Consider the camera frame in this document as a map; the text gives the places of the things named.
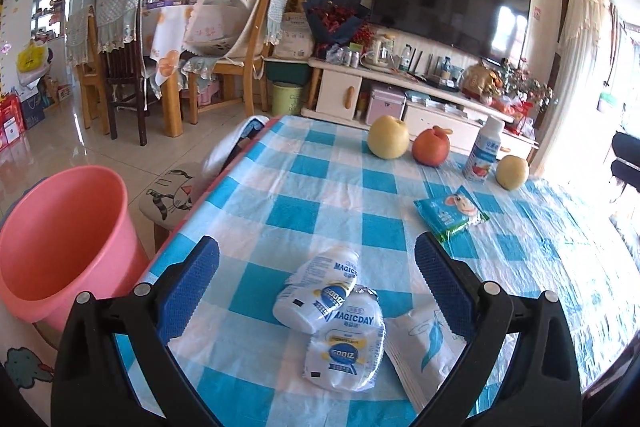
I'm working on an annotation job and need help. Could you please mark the dried flower arrangement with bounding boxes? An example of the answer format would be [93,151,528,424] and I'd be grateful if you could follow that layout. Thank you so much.
[492,57,556,108]

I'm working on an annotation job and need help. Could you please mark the dark wooden chair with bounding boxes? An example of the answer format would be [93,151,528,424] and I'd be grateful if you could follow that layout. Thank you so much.
[96,0,149,146]

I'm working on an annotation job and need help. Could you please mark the gold ornament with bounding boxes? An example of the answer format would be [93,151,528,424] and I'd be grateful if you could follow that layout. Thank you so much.
[462,62,501,100]

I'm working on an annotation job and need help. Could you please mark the crushed white drink bottle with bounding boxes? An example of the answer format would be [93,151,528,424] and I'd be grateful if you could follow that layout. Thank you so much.
[272,244,361,334]

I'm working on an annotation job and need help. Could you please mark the white Magicday pouch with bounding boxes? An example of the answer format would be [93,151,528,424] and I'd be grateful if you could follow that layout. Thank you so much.
[303,287,387,394]

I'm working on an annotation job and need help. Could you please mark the white yogurt drink bottle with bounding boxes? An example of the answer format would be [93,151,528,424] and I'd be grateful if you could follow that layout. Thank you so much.
[462,116,506,182]

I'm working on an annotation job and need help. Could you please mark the pink storage case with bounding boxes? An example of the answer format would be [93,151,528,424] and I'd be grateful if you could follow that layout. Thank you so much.
[368,86,407,125]

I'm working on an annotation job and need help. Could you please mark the pink plastic bucket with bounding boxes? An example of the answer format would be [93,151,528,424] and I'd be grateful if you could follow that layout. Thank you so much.
[0,165,151,333]

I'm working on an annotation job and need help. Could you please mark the tree floor sticker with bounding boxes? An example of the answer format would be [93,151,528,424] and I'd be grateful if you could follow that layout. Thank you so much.
[2,346,55,390]

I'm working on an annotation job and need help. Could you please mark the light wooden chair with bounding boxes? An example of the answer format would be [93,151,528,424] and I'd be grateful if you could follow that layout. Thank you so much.
[187,0,275,124]

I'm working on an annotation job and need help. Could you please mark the blue white checked tablecloth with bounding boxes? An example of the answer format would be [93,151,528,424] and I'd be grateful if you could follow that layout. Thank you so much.
[112,114,640,427]

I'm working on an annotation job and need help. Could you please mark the yellow plastic bag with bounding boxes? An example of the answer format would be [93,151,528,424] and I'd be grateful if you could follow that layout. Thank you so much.
[17,41,50,74]

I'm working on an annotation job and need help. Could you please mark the lace covered wooden chair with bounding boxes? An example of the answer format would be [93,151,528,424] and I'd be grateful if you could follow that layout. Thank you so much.
[65,4,108,135]

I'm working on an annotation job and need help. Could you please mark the dark wrapped flower bouquet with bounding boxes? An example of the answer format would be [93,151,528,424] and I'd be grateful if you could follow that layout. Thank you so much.
[302,0,371,50]

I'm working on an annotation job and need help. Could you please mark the dining table with printed cloth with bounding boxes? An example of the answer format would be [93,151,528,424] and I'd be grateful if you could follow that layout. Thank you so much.
[142,4,216,138]

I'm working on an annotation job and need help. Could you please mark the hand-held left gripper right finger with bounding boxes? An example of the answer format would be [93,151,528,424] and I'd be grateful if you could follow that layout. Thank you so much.
[412,231,583,427]

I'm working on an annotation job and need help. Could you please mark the white tote bag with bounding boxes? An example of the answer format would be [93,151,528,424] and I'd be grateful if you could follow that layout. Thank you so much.
[182,0,271,58]

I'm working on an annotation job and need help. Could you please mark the cream television cabinet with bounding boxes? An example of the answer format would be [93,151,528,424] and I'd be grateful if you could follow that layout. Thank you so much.
[300,54,541,158]

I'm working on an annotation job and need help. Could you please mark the small yellow pear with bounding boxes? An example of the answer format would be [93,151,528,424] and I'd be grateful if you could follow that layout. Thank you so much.
[495,154,530,191]

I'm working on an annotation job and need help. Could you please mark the red gift boxes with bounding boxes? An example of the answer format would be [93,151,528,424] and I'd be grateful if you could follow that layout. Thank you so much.
[0,94,26,152]

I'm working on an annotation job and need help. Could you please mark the green waste bin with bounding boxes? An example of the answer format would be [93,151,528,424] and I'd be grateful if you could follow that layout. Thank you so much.
[271,81,303,116]

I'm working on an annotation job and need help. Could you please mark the cream lace curtain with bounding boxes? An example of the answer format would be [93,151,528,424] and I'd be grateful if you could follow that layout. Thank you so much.
[557,0,613,78]

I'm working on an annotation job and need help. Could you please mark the white sack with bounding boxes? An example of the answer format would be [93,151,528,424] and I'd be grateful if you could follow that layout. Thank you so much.
[272,12,316,60]

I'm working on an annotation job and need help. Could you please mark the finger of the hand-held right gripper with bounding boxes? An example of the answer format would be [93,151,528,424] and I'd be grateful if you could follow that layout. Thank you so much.
[614,132,640,158]
[611,161,640,194]

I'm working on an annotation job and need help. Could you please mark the white feather print packet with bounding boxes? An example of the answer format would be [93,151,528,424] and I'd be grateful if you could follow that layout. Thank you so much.
[385,307,501,413]

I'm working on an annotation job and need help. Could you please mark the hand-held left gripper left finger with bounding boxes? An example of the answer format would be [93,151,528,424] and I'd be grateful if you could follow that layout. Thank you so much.
[50,234,221,427]

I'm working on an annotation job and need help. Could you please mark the red apple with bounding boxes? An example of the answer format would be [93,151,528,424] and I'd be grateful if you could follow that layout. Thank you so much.
[411,125,452,168]

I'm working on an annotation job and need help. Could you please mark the large yellow pear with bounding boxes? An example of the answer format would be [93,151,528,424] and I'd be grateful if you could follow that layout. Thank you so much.
[367,114,409,160]

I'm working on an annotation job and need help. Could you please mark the cartoon-print stool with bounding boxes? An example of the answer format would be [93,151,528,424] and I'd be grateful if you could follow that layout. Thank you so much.
[137,162,206,253]

